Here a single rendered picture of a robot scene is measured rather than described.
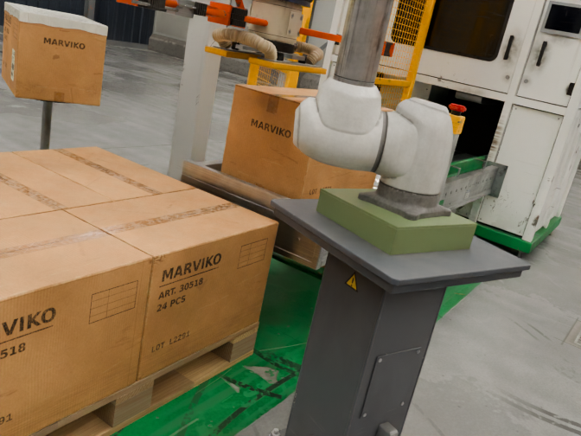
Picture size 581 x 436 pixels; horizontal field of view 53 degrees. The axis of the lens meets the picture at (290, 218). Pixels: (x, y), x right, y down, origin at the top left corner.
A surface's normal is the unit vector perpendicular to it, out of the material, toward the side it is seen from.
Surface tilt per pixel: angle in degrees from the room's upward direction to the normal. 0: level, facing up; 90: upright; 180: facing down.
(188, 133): 90
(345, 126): 91
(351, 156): 113
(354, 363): 90
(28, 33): 90
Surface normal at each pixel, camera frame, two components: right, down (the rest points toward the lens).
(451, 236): 0.55, 0.36
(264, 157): -0.57, 0.14
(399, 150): -0.04, 0.23
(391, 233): -0.81, 0.02
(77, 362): 0.81, 0.33
